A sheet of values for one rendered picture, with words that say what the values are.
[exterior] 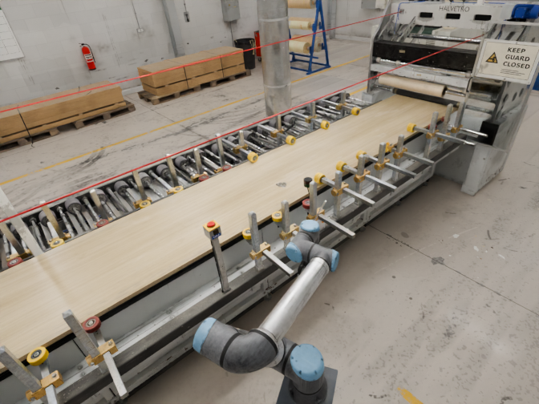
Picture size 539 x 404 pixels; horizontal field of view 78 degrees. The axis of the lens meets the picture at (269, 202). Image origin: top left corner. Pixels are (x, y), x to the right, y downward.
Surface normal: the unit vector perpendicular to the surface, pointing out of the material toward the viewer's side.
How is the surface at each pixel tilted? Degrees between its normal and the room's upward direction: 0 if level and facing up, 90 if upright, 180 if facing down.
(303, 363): 5
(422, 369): 0
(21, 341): 0
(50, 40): 90
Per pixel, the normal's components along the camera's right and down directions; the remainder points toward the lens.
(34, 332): -0.07, -0.81
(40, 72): 0.65, 0.40
